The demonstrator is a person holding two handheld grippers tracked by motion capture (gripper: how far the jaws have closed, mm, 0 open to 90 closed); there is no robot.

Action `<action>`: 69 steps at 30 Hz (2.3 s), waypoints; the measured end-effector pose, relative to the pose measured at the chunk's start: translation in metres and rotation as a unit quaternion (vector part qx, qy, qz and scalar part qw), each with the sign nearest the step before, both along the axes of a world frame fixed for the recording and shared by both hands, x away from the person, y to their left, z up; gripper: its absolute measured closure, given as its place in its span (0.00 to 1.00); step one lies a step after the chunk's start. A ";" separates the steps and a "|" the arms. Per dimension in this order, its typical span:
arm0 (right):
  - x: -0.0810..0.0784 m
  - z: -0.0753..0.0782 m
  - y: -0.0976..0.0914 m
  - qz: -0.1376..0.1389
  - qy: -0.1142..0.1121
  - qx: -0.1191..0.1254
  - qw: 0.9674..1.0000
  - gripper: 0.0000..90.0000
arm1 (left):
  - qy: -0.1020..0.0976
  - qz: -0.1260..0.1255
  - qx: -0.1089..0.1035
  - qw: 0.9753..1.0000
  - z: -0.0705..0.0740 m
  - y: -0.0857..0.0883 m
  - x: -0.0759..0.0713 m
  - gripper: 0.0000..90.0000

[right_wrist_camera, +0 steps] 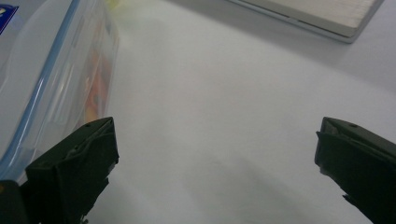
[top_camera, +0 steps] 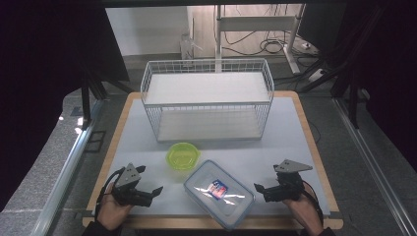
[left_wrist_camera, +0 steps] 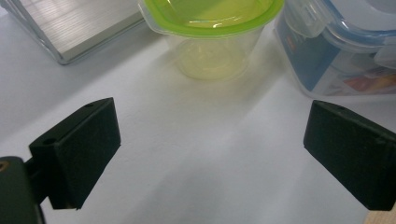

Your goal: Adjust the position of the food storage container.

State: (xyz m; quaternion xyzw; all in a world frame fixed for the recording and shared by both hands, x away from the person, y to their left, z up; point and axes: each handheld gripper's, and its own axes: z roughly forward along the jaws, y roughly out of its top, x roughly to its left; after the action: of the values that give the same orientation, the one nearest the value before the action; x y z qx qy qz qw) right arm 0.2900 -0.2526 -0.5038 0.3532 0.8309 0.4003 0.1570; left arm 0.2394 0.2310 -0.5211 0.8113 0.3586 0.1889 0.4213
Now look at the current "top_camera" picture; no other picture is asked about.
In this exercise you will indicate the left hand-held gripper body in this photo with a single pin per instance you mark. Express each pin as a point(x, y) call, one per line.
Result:
point(129, 178)

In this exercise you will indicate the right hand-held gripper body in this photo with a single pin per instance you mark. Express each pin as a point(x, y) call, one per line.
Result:
point(288, 188)

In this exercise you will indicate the green lidded plastic container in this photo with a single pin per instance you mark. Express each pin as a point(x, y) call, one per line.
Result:
point(183, 156)

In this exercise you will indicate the person's right hand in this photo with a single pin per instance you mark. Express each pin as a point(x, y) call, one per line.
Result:
point(306, 209)

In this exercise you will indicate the person's left hand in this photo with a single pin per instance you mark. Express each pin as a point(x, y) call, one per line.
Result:
point(111, 211)

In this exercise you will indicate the wooden table board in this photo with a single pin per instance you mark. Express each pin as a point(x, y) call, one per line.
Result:
point(154, 223)

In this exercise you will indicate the clear rectangular food container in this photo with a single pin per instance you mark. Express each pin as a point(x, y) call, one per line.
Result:
point(209, 205)

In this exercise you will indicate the white power strip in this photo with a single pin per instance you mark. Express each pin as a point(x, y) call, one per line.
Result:
point(316, 75)

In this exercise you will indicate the clear plastic stand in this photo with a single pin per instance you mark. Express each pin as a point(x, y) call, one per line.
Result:
point(188, 47)

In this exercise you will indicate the black curtain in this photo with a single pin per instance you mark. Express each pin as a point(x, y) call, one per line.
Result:
point(39, 65)
point(387, 65)

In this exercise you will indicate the aluminium floor rail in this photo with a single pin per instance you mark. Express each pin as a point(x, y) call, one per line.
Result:
point(377, 170)
point(65, 170)

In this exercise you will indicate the black frame post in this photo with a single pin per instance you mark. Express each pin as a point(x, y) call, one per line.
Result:
point(86, 101)
point(353, 105)

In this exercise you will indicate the white metal desk frame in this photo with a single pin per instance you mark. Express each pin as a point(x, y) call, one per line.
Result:
point(255, 23)

